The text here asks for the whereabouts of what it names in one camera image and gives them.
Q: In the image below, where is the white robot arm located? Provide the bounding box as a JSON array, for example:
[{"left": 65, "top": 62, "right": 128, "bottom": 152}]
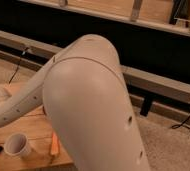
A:
[{"left": 0, "top": 34, "right": 151, "bottom": 171}]

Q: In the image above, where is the white cup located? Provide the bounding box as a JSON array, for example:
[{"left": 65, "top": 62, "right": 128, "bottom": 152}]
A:
[{"left": 4, "top": 133, "right": 32, "bottom": 157}]

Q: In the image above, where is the wooden table board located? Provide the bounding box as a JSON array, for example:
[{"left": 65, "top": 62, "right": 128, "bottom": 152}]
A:
[{"left": 0, "top": 81, "right": 76, "bottom": 171}]

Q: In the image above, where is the orange carrot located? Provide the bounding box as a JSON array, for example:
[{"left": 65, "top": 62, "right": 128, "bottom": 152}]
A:
[{"left": 50, "top": 132, "right": 60, "bottom": 155}]

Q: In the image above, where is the grey metal rail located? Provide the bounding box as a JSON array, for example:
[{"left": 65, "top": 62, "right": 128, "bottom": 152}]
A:
[{"left": 0, "top": 34, "right": 190, "bottom": 127}]

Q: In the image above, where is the black cable right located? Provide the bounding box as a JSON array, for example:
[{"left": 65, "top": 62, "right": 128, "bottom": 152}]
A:
[{"left": 170, "top": 101, "right": 190, "bottom": 141}]

